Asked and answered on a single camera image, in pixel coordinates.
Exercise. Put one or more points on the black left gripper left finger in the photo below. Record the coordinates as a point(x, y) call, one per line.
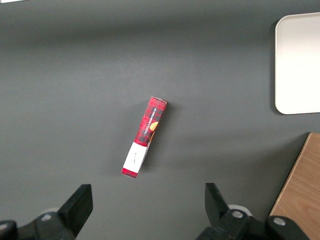
point(72, 212)

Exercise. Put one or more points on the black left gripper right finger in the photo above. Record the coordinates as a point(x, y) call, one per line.
point(217, 212)

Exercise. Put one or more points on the wooden drawer cabinet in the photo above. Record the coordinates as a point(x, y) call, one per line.
point(300, 187)

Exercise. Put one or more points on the red tartan cookie box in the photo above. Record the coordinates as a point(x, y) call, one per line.
point(147, 130)

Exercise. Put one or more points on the beige plastic tray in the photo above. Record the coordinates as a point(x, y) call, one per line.
point(300, 65)

